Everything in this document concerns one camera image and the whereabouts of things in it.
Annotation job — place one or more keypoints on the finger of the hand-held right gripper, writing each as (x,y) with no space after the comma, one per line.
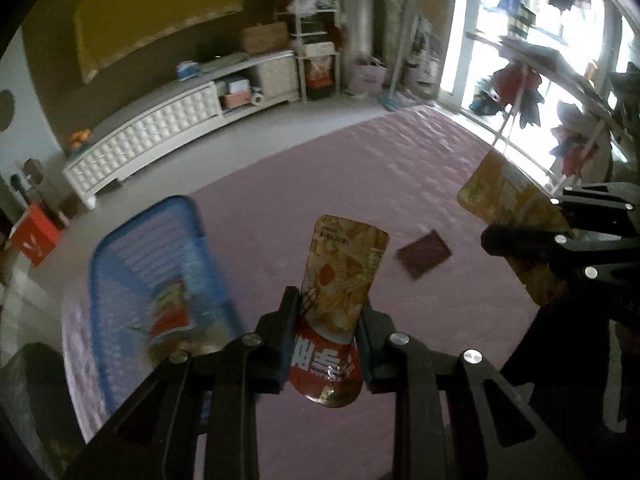
(600,207)
(530,245)

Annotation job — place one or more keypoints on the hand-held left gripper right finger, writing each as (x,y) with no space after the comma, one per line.
(367,360)

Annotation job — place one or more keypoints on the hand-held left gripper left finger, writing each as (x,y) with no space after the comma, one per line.
(286,350)

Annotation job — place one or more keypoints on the yellow snack packet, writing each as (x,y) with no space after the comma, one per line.
(505,195)

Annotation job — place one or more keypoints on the orange red chips packet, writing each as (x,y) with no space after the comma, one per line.
(340,270)

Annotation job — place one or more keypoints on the blue plastic basket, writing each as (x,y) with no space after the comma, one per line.
(145,240)

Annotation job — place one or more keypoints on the brown flat packet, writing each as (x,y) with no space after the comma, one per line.
(425,255)

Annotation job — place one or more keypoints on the red white snack packet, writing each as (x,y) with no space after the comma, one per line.
(172,320)

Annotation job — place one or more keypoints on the clothes drying rack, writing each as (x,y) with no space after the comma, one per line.
(525,80)

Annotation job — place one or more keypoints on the pink paper bag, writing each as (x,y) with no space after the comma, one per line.
(367,77)

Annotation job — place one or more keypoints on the white paper roll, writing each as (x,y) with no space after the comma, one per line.
(257,98)

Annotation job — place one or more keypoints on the white tufted TV cabinet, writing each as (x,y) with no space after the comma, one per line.
(150,130)

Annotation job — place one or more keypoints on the boxes in cabinet shelf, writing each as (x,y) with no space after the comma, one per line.
(236,92)

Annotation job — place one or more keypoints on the red printed bag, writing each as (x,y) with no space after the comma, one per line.
(320,74)

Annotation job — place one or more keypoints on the red cardboard box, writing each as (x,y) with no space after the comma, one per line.
(35,235)

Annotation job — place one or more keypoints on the white metal shelf rack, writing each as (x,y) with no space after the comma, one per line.
(320,45)

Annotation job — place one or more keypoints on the tall grey air conditioner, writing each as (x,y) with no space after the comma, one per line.
(355,10)

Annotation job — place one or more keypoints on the pile of oranges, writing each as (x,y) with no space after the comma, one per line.
(80,140)

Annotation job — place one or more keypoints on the blue tissue pack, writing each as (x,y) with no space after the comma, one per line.
(188,70)

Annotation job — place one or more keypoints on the brown cardboard box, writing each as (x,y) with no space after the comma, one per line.
(265,39)

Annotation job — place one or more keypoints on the yellow cloth cover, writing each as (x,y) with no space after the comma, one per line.
(150,10)

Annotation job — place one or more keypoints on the round wall panel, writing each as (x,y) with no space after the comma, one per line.
(5,110)

